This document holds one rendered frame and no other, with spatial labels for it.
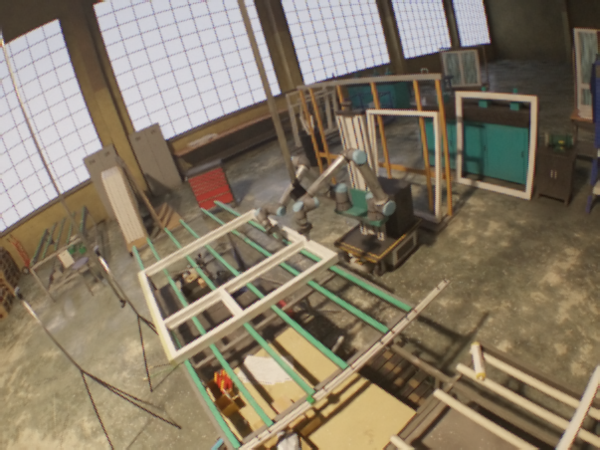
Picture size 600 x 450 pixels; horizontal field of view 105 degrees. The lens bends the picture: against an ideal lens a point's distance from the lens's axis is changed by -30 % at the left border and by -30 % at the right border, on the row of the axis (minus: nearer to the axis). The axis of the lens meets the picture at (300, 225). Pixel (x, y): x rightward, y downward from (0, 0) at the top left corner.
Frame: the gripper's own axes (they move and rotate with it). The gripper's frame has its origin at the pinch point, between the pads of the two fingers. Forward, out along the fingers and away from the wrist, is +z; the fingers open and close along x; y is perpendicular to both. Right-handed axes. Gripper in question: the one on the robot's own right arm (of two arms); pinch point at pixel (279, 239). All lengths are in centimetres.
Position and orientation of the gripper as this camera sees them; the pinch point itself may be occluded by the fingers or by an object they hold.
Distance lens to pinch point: 298.4
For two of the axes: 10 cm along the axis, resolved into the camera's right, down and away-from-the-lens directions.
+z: 6.2, 7.8, -0.6
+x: 7.5, -5.7, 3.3
